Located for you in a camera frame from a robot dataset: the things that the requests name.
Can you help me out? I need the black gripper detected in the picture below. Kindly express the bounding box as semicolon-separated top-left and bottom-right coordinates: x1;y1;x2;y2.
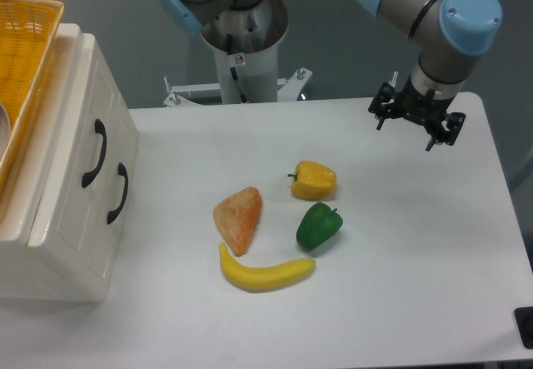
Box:
368;73;466;152

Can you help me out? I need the black top drawer handle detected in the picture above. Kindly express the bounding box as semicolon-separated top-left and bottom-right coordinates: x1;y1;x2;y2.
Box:
81;118;108;189

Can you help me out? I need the black drawer handle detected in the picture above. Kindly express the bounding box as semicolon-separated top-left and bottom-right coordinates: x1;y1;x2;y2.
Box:
107;162;130;225
81;118;108;189

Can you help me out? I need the white drawer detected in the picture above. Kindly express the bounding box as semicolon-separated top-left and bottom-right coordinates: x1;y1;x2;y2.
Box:
41;93;140;303
27;33;126;248

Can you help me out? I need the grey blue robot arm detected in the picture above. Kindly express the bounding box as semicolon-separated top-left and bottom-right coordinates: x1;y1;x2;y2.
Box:
159;0;502;145

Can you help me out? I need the white drawer cabinet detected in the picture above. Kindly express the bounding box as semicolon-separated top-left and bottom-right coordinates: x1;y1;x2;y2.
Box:
1;23;138;302

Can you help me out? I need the yellow bell pepper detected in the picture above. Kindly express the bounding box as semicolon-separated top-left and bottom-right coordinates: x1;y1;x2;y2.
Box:
287;161;337;201

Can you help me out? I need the green bell pepper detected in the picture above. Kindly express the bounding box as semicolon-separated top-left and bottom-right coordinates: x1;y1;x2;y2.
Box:
296;202;344;251

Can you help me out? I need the orange toast sandwich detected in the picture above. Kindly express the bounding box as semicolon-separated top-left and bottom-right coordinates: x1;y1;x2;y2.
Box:
213;187;262;257

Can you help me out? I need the black object at table edge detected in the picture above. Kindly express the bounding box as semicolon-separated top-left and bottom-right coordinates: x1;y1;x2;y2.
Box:
514;307;533;350

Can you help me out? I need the yellow banana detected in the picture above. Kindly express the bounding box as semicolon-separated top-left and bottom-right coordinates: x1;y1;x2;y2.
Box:
219;242;316;292

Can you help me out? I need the yellow woven basket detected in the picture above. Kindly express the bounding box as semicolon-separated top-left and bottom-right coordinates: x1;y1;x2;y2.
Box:
1;0;64;185

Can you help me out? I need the white metal base frame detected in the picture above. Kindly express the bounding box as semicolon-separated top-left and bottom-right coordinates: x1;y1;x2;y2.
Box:
162;67;313;107

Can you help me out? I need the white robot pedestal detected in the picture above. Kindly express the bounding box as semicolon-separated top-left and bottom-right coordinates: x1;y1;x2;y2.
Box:
201;0;288;94

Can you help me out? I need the black cable on pedestal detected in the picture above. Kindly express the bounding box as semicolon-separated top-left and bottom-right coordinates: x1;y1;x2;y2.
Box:
227;33;250;105

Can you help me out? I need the black bottom drawer handle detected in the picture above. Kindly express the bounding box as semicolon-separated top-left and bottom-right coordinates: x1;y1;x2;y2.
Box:
107;162;130;225

